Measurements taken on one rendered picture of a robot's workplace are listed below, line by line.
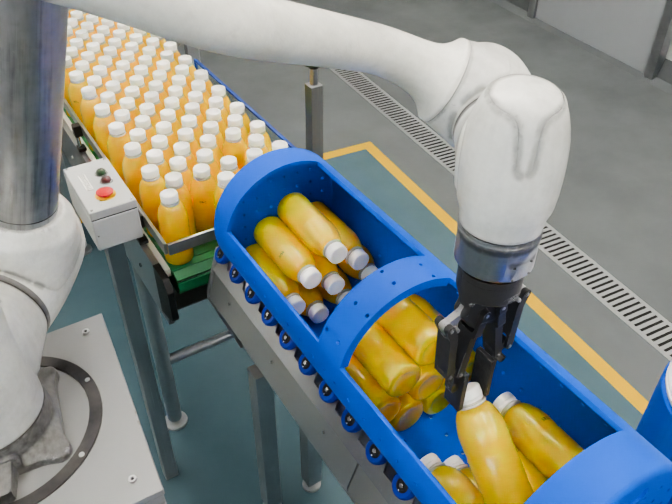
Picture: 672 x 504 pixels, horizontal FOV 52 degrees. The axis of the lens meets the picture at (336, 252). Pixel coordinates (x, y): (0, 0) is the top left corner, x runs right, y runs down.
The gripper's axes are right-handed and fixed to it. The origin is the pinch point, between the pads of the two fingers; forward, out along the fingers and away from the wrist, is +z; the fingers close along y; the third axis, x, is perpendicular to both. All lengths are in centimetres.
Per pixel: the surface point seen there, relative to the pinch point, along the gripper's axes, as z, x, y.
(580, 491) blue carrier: 1.0, -18.8, 0.6
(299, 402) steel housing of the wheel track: 36, 34, -7
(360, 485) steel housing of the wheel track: 36.1, 12.9, -7.3
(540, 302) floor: 124, 88, 134
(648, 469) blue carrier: 0.7, -21.2, 9.4
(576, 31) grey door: 117, 272, 353
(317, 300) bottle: 21.6, 43.3, 2.5
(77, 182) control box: 13, 95, -27
